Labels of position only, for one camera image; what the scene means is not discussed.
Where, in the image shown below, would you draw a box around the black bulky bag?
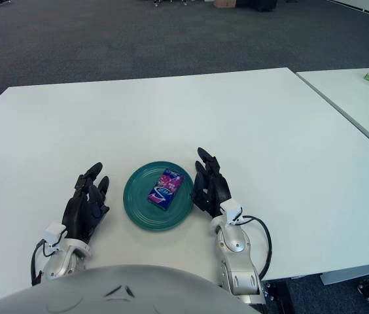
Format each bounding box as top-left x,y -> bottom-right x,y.
236,0 -> 279,12

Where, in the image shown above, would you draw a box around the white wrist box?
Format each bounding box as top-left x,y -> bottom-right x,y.
219,198 -> 246,226
43,222 -> 67,248

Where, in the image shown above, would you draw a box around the grey robot torso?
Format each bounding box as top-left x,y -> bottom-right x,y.
0,264 -> 254,314

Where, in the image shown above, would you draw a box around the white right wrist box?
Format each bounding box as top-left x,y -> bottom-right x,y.
219,198 -> 246,226

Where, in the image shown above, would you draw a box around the office chair bases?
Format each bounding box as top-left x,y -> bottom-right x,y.
153,0 -> 192,7

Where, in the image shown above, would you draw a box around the teal round plate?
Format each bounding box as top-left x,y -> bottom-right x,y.
122,161 -> 196,233

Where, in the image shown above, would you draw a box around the purple blue gum pack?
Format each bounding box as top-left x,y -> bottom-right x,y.
147,167 -> 185,210

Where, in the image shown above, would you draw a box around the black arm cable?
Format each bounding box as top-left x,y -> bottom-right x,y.
241,215 -> 273,281
30,238 -> 54,287

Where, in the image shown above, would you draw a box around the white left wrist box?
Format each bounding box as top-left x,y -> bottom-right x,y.
43,222 -> 67,248

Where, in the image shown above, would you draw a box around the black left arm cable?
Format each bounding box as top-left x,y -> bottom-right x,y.
30,238 -> 54,287

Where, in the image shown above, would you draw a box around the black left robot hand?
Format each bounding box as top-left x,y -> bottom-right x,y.
61,162 -> 111,245

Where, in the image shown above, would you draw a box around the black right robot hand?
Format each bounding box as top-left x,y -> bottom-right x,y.
190,147 -> 232,218

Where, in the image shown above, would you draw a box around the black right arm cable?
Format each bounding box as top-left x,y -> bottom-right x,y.
241,215 -> 273,281

